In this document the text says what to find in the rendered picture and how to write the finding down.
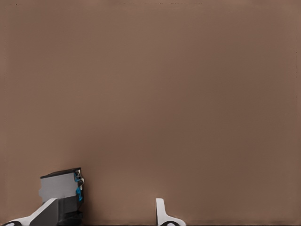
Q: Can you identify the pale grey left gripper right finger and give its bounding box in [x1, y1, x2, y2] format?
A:
[156, 198, 186, 226]

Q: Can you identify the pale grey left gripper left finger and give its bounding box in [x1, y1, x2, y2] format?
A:
[1, 198, 59, 226]

